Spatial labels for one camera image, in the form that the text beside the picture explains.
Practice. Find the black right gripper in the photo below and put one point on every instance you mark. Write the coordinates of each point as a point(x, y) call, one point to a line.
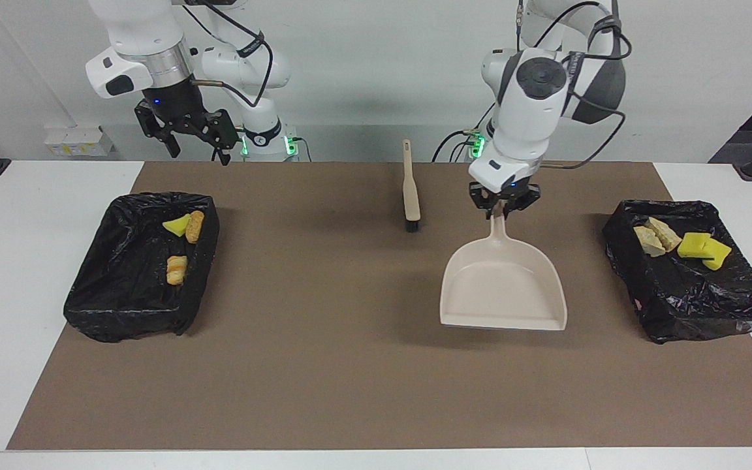
point(177, 104)

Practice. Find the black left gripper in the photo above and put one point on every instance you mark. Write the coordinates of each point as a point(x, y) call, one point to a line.
point(505, 190)

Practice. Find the beige plastic dustpan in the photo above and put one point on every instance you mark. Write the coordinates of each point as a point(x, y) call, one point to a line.
point(503, 287)

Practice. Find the beige hand brush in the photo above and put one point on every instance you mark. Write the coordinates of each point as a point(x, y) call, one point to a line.
point(410, 189)

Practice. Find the yellow sponge piece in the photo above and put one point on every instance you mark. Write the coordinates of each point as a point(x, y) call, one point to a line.
point(177, 225)
point(719, 253)
point(694, 245)

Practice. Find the brown bread roll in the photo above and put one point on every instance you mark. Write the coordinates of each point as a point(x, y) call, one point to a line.
point(194, 226)

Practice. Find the pale bread piece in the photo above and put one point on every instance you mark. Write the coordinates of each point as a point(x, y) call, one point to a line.
point(177, 269)

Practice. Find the striped croissant piece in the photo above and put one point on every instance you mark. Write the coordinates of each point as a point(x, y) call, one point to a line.
point(666, 233)
point(648, 241)

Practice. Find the black bag lined bin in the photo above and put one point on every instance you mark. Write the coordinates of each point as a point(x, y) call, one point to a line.
point(128, 294)

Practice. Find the black bag bin pink spot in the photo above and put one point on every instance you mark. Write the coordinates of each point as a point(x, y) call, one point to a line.
point(696, 300)

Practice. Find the white socket box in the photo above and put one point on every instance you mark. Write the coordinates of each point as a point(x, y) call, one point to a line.
point(79, 140)

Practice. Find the brown table mat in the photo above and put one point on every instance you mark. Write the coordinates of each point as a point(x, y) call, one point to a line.
point(376, 405)

